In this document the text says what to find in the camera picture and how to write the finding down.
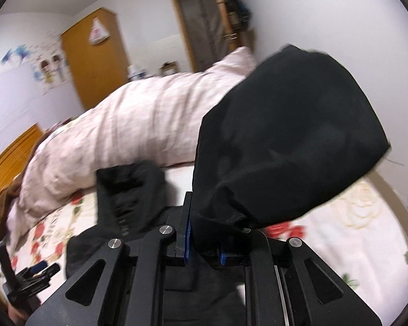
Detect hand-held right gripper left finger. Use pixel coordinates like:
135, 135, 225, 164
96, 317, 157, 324
25, 192, 194, 326

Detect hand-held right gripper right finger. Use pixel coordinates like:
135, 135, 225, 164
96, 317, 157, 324
219, 229, 383, 326

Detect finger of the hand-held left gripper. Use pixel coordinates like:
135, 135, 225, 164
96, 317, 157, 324
18, 261, 61, 289
0, 239, 15, 294

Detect black garment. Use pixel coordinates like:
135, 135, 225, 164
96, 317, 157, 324
66, 43, 392, 326

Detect dark hanging clothes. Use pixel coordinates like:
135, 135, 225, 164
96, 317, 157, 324
224, 0, 253, 39

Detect brown cloth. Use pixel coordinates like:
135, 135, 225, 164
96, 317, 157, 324
0, 176, 25, 242

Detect wooden headboard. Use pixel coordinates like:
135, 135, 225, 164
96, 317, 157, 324
0, 124, 45, 187

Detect floral bed sheet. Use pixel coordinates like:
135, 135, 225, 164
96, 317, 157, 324
0, 168, 408, 326

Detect pink duvet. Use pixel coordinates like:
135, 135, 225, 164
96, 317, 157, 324
18, 46, 259, 225

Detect white plastic bag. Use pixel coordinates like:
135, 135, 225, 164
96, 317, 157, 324
88, 17, 111, 45

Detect wooden coat rack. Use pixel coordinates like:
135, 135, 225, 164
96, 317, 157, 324
210, 0, 235, 43

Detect cartoon figures wall poster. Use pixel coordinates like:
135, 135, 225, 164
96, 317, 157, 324
32, 52, 69, 95

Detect blue wall sticker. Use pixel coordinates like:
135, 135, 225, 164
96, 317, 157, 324
0, 44, 33, 67

